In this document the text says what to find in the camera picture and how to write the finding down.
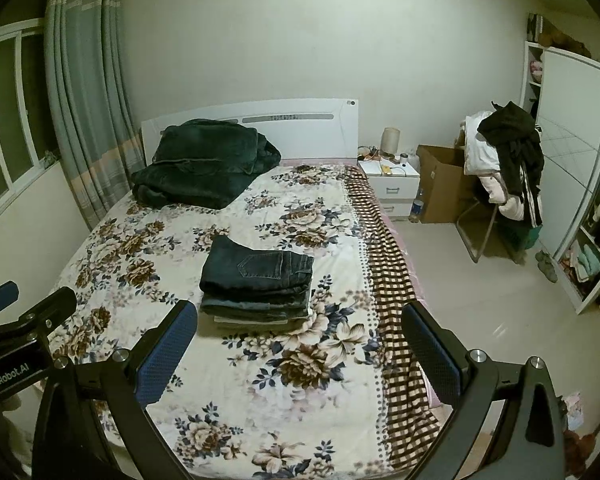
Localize dark blue jeans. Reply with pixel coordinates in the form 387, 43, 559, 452
199, 235, 314, 295

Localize grey slippers on floor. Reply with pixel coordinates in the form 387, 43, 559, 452
535, 250, 558, 283

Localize olive folded pants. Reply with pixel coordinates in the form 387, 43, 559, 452
204, 314, 309, 330

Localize green striped curtain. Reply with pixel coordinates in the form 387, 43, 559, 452
44, 0, 145, 226

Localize floral bed blanket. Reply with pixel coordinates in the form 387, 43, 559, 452
50, 165, 440, 479

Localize dark green folded blanket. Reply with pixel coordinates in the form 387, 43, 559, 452
132, 118, 282, 209

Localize plastic water bottle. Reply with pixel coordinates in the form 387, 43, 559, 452
408, 188, 425, 223

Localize brown cardboard box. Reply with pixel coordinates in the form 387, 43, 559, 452
417, 144, 475, 223

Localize white nightstand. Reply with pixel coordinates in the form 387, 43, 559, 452
358, 159, 419, 219

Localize chair with clothes pile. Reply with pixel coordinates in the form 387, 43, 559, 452
454, 110, 542, 263

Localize black garment on chair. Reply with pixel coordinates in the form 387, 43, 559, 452
478, 102, 544, 228

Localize cream table lamp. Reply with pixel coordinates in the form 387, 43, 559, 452
380, 127, 401, 157

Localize white sliding wardrobe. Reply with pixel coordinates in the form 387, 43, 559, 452
519, 13, 600, 312

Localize white bed headboard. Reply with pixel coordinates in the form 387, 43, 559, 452
140, 99, 360, 164

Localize window with white frame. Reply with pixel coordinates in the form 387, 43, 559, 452
0, 18, 58, 215

